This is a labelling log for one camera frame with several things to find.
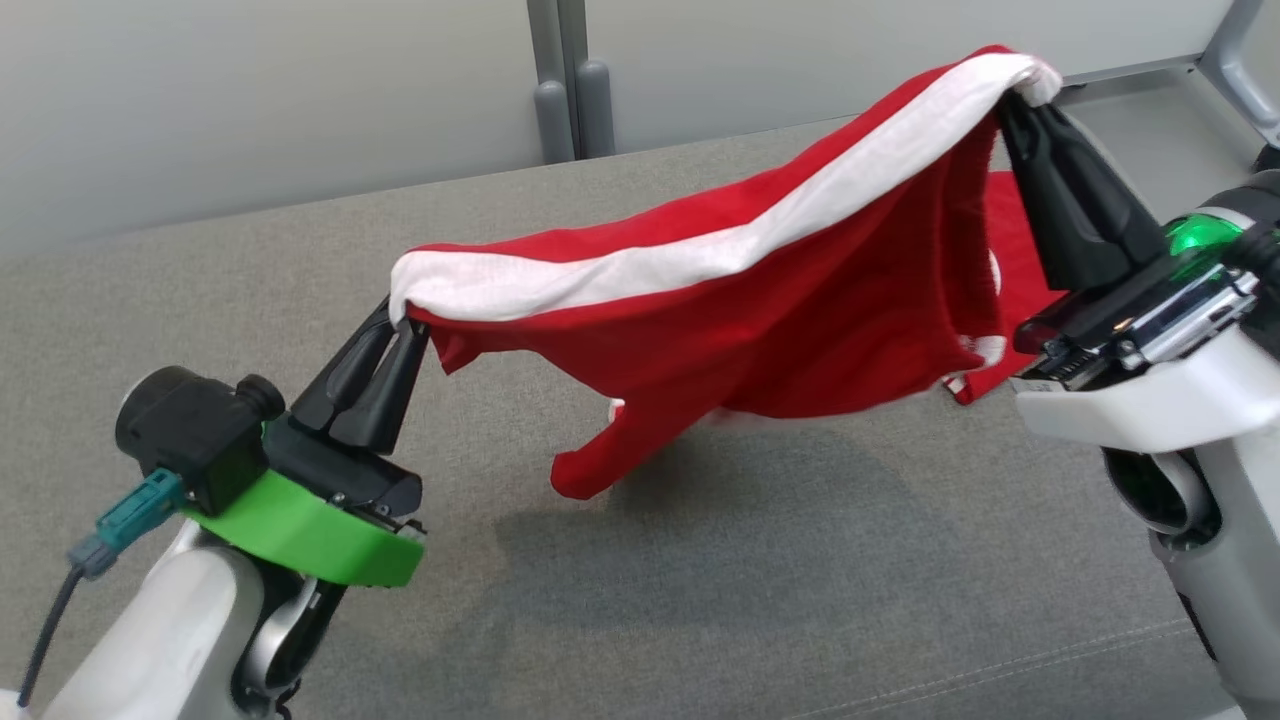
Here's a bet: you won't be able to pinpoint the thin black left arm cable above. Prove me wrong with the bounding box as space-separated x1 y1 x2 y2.
18 565 86 707

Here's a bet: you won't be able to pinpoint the grey metal rack leg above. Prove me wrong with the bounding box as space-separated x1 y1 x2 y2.
1060 0 1280 151

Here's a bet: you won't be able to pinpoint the red shorts with white stripe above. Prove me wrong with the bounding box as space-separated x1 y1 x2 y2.
388 45 1063 501

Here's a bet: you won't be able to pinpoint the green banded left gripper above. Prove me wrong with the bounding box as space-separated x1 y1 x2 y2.
183 297 431 588

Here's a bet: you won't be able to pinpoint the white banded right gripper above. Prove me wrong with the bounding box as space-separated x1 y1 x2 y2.
998 92 1280 451

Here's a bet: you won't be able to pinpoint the teal left camera connector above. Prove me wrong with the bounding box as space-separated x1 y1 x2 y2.
68 470 187 581

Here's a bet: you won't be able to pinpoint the red shirt with white collar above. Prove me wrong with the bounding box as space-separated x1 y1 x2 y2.
945 170 1067 406

